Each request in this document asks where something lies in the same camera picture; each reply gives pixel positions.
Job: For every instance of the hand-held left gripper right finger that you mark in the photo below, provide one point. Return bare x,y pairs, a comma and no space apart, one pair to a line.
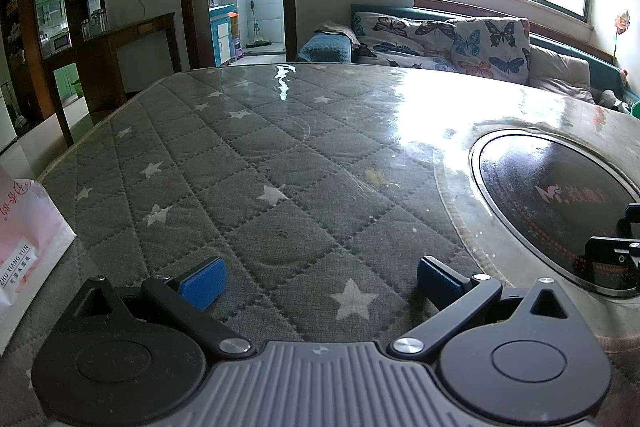
440,282

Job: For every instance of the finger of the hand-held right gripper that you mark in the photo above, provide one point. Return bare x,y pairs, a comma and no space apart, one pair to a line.
632,219
607,252

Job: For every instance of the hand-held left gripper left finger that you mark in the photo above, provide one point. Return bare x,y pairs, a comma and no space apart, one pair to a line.
202,284

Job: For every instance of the black round induction cooktop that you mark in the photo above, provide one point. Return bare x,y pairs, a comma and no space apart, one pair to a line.
540,172

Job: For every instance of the green plastic object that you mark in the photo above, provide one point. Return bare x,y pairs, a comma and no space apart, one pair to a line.
636,109

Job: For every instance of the grey plush toy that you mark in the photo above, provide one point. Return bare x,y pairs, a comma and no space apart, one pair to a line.
610,99

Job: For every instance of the beige cushion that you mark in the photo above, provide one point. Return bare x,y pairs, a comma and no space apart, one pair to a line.
557,72

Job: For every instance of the white pink paper bag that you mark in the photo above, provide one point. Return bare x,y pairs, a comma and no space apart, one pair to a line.
30,247

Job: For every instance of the pinwheel flower decoration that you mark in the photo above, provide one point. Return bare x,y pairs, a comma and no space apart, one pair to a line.
622,21

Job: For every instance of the butterfly print cushion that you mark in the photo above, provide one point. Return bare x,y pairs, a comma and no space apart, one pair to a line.
490,47
400,32

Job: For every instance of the green waste bin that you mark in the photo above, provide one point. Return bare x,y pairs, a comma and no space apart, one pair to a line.
76,88

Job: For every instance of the purple plastic stool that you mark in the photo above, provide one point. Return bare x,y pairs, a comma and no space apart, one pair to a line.
237,49

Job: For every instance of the broom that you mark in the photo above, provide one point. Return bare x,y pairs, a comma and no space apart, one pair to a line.
20,122

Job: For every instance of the blue white cabinet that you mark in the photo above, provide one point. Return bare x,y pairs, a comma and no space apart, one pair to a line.
220,37

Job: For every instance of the floor mop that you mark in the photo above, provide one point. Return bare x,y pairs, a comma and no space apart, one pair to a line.
257,42

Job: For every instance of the white refrigerator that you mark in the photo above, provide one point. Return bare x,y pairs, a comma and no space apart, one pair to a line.
6,122

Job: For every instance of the blue folded blanket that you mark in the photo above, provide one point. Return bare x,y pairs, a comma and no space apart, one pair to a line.
325,47

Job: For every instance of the dark wooden console table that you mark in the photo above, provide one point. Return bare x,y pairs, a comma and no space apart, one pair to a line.
145,27

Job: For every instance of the dark wooden shelf cabinet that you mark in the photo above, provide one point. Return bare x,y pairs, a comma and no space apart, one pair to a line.
30,72

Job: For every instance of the green sofa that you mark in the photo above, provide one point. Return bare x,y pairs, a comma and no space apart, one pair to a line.
400,10

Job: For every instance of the beige folded cloth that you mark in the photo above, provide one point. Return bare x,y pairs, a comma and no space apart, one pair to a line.
337,27

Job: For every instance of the glass jar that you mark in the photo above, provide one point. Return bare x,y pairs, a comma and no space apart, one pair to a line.
87,29
100,22

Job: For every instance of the microwave oven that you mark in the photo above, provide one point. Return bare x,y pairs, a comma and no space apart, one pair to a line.
60,42

